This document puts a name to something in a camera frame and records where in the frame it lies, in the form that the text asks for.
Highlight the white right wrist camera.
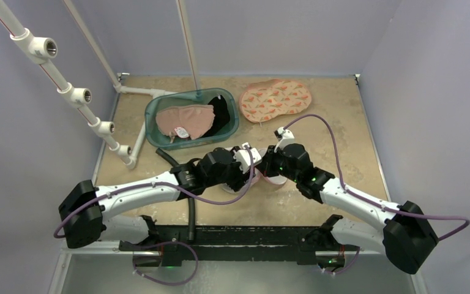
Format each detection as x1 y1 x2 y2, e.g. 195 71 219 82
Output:
274 127 295 153

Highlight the white PVC pipe rack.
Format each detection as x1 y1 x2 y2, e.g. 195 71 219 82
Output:
0 0 203 170

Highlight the teal plastic basin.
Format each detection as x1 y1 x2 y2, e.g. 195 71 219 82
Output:
145 88 239 150

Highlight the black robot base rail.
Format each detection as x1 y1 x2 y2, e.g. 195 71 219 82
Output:
119 224 355 269

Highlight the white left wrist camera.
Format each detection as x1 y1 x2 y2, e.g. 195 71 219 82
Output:
234 142 262 173

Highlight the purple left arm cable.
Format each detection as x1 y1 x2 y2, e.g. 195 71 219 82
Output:
53 148 256 239

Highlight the round pink white laundry bag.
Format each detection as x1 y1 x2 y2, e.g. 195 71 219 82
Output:
221 169 288 194

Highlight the black bra in basin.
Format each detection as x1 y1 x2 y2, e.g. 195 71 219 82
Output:
203 96 231 137

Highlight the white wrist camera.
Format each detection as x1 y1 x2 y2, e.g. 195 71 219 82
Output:
274 127 295 153
234 142 262 173

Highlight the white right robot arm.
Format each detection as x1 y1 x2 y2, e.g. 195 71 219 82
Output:
256 143 439 274

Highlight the pink bra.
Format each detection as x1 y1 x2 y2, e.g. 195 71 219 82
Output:
155 105 214 143

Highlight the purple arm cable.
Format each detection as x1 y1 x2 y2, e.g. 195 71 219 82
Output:
53 148 256 239
283 114 470 242

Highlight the black corrugated hose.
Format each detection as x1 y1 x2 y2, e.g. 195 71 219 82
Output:
155 148 197 242

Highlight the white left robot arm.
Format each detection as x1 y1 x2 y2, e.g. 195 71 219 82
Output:
53 145 261 249

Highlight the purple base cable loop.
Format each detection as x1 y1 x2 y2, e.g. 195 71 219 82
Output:
132 241 200 287

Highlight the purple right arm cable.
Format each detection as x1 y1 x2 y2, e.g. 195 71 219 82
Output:
283 114 470 242

